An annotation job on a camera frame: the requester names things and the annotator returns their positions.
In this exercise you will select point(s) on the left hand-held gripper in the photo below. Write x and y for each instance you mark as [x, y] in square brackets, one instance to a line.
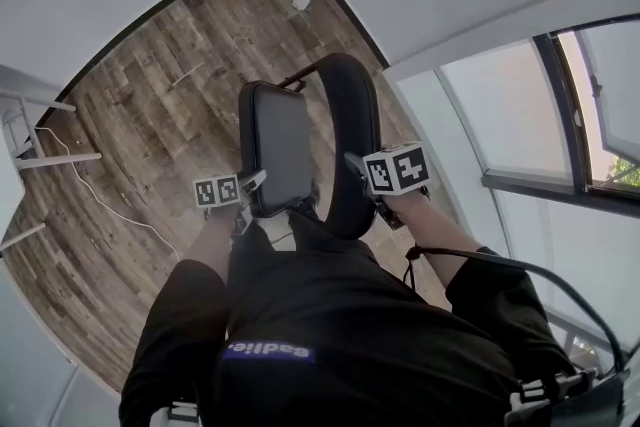
[217, 191]

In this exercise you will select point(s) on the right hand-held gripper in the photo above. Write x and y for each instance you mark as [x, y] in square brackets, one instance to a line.
[397, 170]

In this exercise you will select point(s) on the black folding chair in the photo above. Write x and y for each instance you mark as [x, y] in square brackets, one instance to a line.
[280, 145]

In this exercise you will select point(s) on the person's left forearm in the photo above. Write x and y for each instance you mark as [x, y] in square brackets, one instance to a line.
[210, 240]

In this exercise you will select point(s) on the person's right forearm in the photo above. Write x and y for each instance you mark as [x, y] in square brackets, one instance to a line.
[430, 227]

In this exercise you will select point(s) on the person's black clothing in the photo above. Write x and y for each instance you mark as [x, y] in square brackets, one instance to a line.
[320, 330]

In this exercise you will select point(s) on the black chest harness buckle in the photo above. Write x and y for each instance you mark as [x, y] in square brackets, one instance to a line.
[565, 395]

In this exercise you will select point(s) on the dark window frame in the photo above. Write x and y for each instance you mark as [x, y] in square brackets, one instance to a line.
[567, 115]

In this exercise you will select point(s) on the white metal table frame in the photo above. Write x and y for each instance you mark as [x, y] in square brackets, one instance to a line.
[30, 150]

